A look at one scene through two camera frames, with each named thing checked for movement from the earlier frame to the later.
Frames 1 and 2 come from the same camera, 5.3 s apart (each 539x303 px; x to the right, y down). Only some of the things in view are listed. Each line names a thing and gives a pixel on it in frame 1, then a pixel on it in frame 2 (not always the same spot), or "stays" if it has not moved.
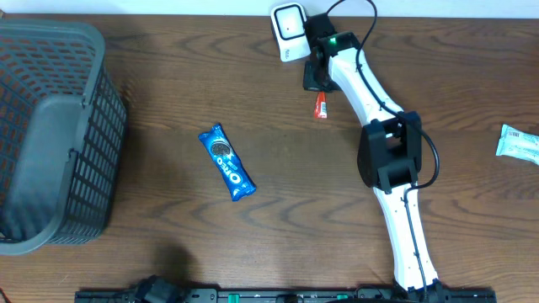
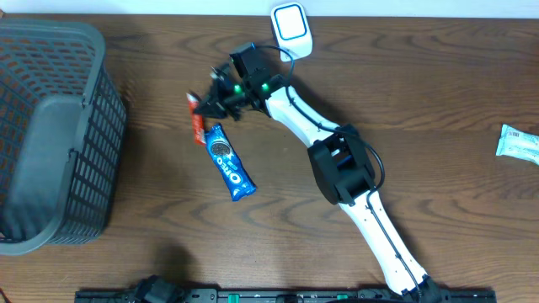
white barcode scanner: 289,21 stays
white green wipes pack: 517,144 stays
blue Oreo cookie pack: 219,148 stays
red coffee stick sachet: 321,106 -> 197,119
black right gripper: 308,83 -> 213,105
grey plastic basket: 63,124 stays
